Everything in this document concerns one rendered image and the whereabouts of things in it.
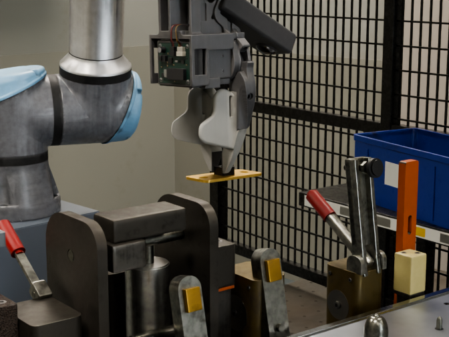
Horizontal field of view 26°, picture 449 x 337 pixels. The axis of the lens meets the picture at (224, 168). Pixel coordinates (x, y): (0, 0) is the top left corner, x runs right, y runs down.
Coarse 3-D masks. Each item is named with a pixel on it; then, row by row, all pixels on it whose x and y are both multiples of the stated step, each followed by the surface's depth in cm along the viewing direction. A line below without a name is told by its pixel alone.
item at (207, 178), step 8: (216, 168) 107; (232, 168) 107; (192, 176) 106; (200, 176) 106; (208, 176) 106; (216, 176) 106; (224, 176) 106; (232, 176) 106; (240, 176) 106; (248, 176) 107; (256, 176) 108
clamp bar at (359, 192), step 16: (352, 160) 141; (368, 160) 140; (352, 176) 141; (368, 176) 143; (352, 192) 142; (368, 192) 143; (352, 208) 142; (368, 208) 144; (352, 224) 143; (368, 224) 144; (352, 240) 143; (368, 240) 144
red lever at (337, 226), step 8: (312, 192) 151; (312, 200) 150; (320, 200) 150; (320, 208) 149; (328, 208) 149; (320, 216) 149; (328, 216) 148; (336, 216) 148; (328, 224) 148; (336, 224) 147; (336, 232) 147; (344, 232) 146; (344, 240) 146; (368, 256) 144; (368, 264) 143
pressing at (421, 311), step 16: (448, 288) 150; (400, 304) 143; (416, 304) 144; (432, 304) 144; (352, 320) 136; (400, 320) 137; (416, 320) 137; (432, 320) 137; (448, 320) 137; (288, 336) 130; (304, 336) 131; (320, 336) 131; (336, 336) 131; (352, 336) 131; (400, 336) 131; (416, 336) 131; (432, 336) 131; (448, 336) 131
